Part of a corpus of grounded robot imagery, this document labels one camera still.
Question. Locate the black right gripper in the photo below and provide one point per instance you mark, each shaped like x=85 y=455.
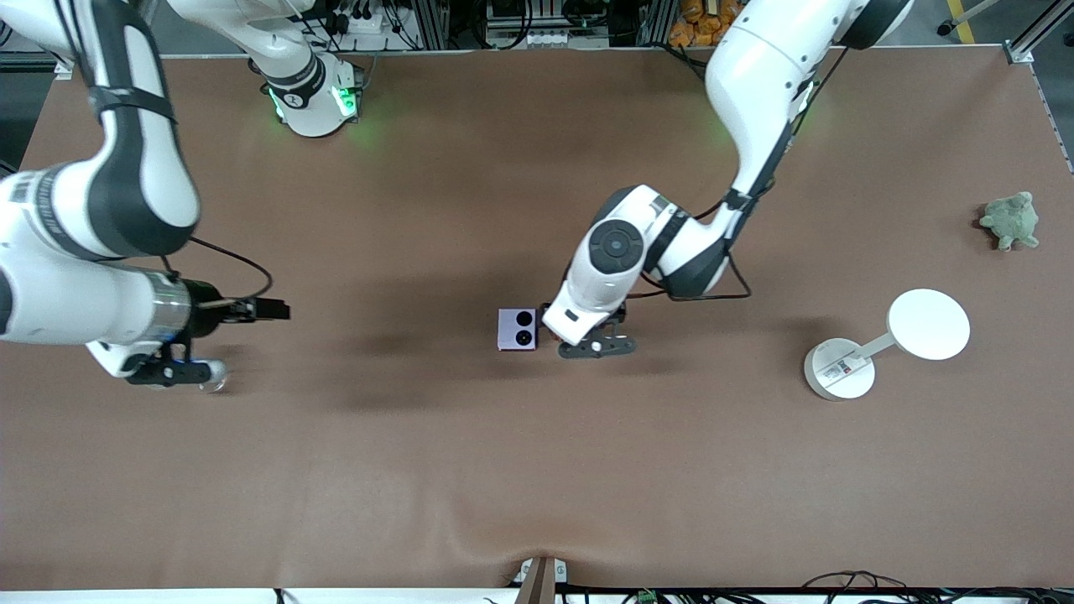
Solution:
x=204 y=307

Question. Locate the clear plastic cup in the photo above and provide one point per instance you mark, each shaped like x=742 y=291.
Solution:
x=216 y=384

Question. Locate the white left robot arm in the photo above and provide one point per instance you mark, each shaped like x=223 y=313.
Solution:
x=755 y=75

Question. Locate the aluminium frame beam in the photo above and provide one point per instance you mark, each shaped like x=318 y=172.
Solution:
x=1040 y=29

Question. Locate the white socket bar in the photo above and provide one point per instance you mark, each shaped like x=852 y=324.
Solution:
x=550 y=39

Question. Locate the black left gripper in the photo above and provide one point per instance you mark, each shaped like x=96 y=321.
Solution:
x=621 y=315

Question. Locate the white power strip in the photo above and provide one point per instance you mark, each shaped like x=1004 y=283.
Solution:
x=369 y=23

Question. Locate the green plush turtle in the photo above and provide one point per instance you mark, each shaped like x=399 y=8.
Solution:
x=1011 y=222

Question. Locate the orange plush toy pile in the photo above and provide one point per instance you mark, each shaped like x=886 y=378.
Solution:
x=692 y=21

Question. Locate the white box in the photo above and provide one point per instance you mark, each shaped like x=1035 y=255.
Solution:
x=516 y=329

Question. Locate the brown table cover sheet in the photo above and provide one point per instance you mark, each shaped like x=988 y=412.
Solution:
x=537 y=461

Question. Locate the white round desk lamp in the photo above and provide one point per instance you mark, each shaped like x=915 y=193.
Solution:
x=927 y=323

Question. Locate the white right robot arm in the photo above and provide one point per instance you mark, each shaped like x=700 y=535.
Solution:
x=134 y=168

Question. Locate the metal table edge bracket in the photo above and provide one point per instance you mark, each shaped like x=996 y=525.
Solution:
x=539 y=579

